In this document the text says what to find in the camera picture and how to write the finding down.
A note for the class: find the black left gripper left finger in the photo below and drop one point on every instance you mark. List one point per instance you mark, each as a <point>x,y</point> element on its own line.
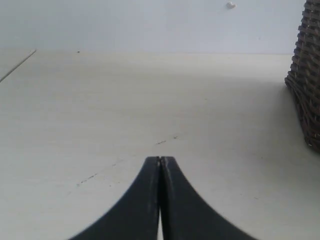
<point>135,216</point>

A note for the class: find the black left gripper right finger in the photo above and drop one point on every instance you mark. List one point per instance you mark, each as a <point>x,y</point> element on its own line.
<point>184,213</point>

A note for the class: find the dark brown wicker basket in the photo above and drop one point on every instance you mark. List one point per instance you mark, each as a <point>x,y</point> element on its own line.
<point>303,78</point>

